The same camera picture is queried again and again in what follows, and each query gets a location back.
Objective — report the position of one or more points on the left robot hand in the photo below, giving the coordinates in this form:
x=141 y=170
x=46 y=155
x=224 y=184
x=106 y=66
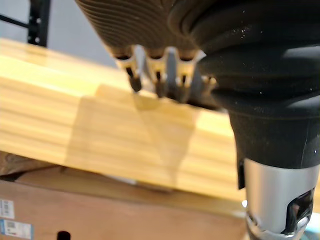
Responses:
x=250 y=62

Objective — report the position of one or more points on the blue-edged white box label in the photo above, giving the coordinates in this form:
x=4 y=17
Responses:
x=15 y=228

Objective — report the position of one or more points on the brown cardboard box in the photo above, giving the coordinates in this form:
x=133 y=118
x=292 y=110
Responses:
x=125 y=215

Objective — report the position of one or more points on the black metal rack frame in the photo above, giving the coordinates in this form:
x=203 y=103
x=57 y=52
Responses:
x=37 y=22

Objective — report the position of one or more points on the small white box label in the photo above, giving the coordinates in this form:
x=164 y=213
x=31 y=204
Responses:
x=4 y=208

